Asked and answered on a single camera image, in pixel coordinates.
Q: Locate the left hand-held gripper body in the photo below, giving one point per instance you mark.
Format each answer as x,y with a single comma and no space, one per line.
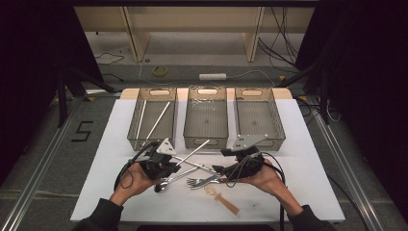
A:
165,148

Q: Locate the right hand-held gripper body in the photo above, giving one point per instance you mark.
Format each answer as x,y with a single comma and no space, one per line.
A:
245,142

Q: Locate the metal spoon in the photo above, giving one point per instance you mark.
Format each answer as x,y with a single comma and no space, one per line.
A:
179,177

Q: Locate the grey translucent plastic bin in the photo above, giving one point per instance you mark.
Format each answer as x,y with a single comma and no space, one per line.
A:
205,112
166,128
256,112

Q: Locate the metal chopsticks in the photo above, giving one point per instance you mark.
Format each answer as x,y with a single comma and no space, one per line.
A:
158,122

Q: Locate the light wooden spoon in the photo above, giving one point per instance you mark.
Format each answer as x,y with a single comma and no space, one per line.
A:
226,202

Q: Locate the white chopstick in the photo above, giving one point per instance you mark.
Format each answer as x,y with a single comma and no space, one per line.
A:
141,119

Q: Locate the person's left hand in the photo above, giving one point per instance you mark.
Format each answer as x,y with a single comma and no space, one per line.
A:
134,183

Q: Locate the person's right hand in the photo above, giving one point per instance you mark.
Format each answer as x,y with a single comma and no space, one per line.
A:
271,179

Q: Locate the yellow tape roll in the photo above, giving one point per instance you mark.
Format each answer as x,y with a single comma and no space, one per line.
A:
160,75

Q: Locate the white power strip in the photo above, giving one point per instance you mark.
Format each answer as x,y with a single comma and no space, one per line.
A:
212,76

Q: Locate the black metal stand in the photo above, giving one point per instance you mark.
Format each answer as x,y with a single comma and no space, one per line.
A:
324,96
62,102

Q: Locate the beige wooden shelf unit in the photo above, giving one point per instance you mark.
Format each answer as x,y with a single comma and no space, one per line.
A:
192,19

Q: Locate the black curtain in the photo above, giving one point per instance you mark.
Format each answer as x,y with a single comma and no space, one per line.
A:
369,80
25,64

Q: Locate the aluminium floor rail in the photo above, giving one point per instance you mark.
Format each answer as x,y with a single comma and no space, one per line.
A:
344,170
40,170

